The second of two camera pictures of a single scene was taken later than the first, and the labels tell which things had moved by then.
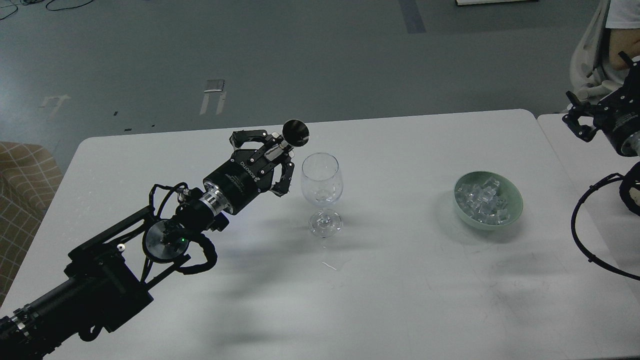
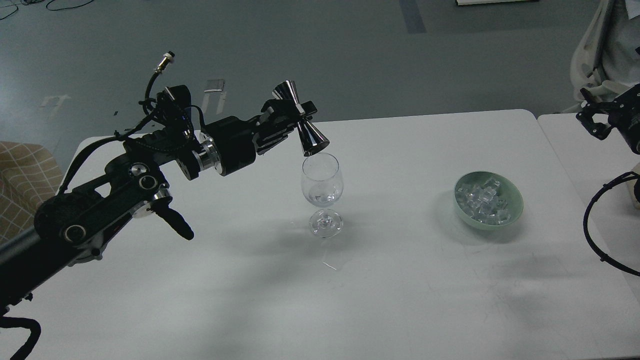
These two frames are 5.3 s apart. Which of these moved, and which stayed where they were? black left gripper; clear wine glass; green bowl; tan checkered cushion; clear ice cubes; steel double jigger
Moved: steel double jigger; black left gripper
Stayed: clear ice cubes; green bowl; clear wine glass; tan checkered cushion
